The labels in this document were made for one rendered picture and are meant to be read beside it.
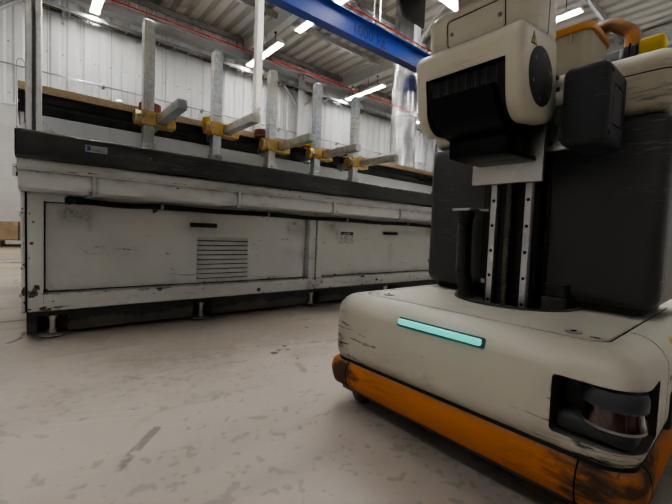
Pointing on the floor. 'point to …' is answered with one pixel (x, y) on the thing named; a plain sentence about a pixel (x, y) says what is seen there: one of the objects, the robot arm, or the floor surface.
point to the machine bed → (197, 241)
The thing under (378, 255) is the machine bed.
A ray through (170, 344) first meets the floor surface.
